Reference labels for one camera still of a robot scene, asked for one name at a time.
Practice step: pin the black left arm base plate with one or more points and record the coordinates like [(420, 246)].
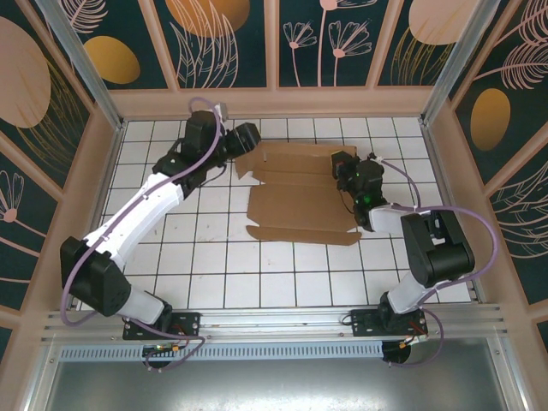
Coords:
[(188, 325)]

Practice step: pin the grey metal sheet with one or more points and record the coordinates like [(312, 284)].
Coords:
[(274, 385)]

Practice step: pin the small green circuit board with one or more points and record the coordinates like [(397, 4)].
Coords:
[(160, 347)]

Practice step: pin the aluminium frame post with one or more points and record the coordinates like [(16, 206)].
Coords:
[(87, 64), (457, 64)]

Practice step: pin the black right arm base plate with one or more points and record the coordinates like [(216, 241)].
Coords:
[(364, 323)]

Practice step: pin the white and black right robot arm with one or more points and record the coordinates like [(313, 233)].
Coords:
[(385, 218)]

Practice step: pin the aluminium mounting rail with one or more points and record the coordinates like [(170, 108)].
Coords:
[(274, 319)]

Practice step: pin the aluminium table edge strip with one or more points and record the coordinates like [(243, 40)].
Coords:
[(109, 171), (439, 171)]

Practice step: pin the yellow plug connector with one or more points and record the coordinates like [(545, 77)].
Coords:
[(404, 344)]

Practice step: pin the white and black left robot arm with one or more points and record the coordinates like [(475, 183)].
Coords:
[(137, 210)]

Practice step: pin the brown cardboard paper box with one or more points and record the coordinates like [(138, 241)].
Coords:
[(299, 205)]

